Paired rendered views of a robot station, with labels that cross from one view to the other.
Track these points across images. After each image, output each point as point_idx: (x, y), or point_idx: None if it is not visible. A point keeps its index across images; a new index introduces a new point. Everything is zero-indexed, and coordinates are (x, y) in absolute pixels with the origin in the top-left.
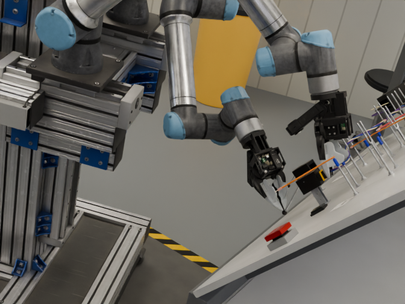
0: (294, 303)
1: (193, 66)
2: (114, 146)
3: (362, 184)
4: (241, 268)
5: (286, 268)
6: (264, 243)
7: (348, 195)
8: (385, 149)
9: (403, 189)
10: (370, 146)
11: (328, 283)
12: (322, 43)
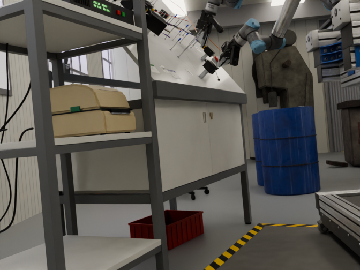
0: None
1: (279, 12)
2: (315, 64)
3: (189, 46)
4: (227, 74)
5: None
6: (223, 76)
7: (194, 50)
8: (184, 29)
9: (187, 28)
10: (155, 75)
11: None
12: None
